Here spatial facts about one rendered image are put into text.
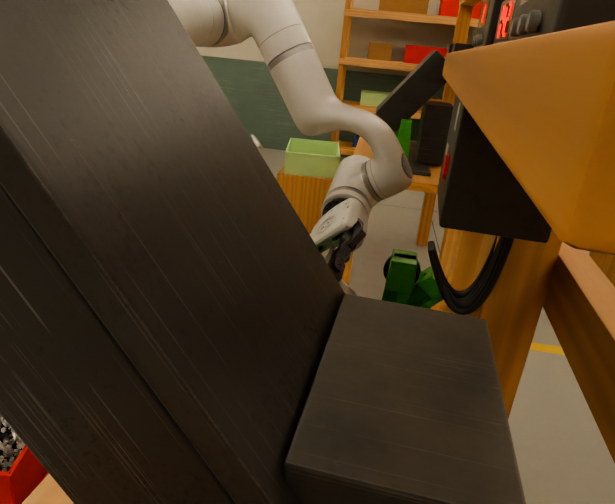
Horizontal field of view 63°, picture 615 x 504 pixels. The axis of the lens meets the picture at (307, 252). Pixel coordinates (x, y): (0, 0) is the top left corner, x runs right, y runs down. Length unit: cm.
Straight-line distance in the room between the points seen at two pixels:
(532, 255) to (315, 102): 43
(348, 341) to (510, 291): 37
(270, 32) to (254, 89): 696
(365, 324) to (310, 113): 44
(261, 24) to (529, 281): 61
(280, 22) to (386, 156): 29
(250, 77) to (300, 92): 699
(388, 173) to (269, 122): 704
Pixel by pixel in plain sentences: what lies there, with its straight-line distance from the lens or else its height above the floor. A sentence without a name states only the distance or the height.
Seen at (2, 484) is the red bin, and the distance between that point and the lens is 92.
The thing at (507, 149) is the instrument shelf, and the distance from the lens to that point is 17.
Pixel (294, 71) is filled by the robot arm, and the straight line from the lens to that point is 92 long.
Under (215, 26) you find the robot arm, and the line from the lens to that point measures 106.
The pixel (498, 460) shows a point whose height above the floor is 124.
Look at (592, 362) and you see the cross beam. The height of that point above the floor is 123.
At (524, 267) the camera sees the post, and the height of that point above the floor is 125.
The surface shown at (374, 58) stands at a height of 145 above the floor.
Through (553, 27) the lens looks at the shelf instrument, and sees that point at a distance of 30.
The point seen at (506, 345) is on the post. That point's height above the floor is 111.
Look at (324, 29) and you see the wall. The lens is 769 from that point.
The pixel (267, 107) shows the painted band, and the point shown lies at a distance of 787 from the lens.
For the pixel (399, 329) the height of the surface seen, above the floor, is 124.
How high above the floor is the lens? 153
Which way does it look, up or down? 22 degrees down
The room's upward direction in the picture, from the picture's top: 6 degrees clockwise
